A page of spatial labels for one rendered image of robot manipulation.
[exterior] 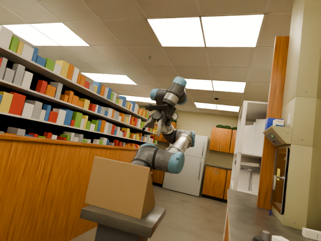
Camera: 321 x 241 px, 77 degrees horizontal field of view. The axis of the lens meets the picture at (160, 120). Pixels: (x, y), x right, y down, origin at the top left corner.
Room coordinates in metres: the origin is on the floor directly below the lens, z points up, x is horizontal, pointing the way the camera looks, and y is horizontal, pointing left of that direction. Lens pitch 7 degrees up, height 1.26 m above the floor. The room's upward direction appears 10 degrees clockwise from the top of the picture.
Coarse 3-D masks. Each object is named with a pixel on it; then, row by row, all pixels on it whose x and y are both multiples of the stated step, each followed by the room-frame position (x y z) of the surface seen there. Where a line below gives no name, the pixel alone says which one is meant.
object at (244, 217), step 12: (228, 192) 2.02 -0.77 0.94; (240, 192) 2.15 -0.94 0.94; (228, 204) 1.50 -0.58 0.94; (240, 204) 1.57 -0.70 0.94; (252, 204) 1.65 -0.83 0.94; (228, 216) 1.25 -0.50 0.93; (240, 216) 1.24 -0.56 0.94; (252, 216) 1.29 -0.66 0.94; (264, 216) 1.34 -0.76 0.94; (228, 228) 1.09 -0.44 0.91; (240, 228) 1.03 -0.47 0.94; (252, 228) 1.06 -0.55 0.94; (264, 228) 1.10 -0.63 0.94; (276, 228) 1.13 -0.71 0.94; (288, 228) 1.17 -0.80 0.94; (240, 240) 0.88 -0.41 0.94; (252, 240) 0.91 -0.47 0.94; (300, 240) 1.01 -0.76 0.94; (312, 240) 1.04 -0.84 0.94
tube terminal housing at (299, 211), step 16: (288, 112) 1.34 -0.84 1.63; (304, 112) 1.20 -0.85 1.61; (320, 112) 1.20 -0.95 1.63; (304, 128) 1.19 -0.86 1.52; (320, 128) 1.21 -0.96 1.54; (288, 144) 1.27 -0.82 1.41; (304, 144) 1.19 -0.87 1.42; (320, 144) 1.21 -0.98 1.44; (304, 160) 1.19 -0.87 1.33; (320, 160) 1.22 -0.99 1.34; (288, 176) 1.21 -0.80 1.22; (304, 176) 1.19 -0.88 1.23; (320, 176) 1.22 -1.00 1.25; (288, 192) 1.21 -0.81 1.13; (304, 192) 1.19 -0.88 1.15; (320, 192) 1.23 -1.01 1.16; (272, 208) 1.50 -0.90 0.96; (288, 208) 1.21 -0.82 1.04; (304, 208) 1.18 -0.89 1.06; (320, 208) 1.24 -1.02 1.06; (288, 224) 1.21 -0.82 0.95; (304, 224) 1.18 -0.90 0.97; (320, 224) 1.24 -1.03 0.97
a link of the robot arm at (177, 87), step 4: (176, 80) 1.06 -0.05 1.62; (180, 80) 1.05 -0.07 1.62; (184, 80) 1.06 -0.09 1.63; (172, 84) 1.06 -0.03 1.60; (176, 84) 1.05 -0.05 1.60; (180, 84) 1.05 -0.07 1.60; (184, 84) 1.06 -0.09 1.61; (172, 88) 1.05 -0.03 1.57; (176, 88) 1.05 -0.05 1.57; (180, 88) 1.05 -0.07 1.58; (172, 92) 1.04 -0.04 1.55; (176, 92) 1.05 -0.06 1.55; (180, 92) 1.06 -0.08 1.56; (184, 92) 1.11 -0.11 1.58; (180, 96) 1.11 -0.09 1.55
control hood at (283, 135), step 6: (270, 126) 1.28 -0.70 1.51; (276, 126) 1.24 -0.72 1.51; (264, 132) 1.50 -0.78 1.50; (270, 132) 1.36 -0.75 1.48; (276, 132) 1.25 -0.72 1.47; (282, 132) 1.23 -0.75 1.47; (288, 132) 1.22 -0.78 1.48; (282, 138) 1.23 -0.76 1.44; (288, 138) 1.22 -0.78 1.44; (276, 144) 1.44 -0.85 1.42; (282, 144) 1.32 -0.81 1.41
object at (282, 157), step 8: (280, 152) 1.39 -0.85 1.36; (288, 152) 1.22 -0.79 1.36; (280, 160) 1.36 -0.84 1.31; (280, 168) 1.34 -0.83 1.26; (280, 176) 1.32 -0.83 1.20; (280, 184) 1.31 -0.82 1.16; (280, 192) 1.29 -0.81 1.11; (272, 200) 1.48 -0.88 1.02; (280, 200) 1.27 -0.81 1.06; (280, 208) 1.25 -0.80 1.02
